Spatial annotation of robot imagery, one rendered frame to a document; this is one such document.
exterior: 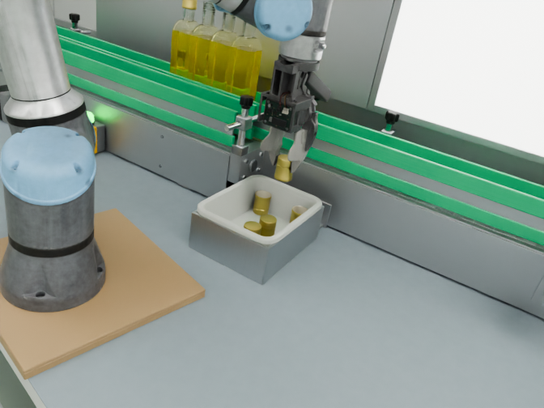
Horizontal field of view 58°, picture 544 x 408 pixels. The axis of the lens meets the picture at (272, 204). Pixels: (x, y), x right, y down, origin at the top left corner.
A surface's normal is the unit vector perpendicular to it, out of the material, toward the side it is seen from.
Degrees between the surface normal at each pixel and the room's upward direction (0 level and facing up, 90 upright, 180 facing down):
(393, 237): 90
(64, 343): 2
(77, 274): 74
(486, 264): 90
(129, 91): 90
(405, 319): 0
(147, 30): 90
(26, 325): 2
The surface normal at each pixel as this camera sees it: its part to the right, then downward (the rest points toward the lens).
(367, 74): -0.51, 0.33
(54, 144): 0.22, -0.78
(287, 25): 0.29, 0.52
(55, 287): 0.42, 0.23
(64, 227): 0.58, 0.49
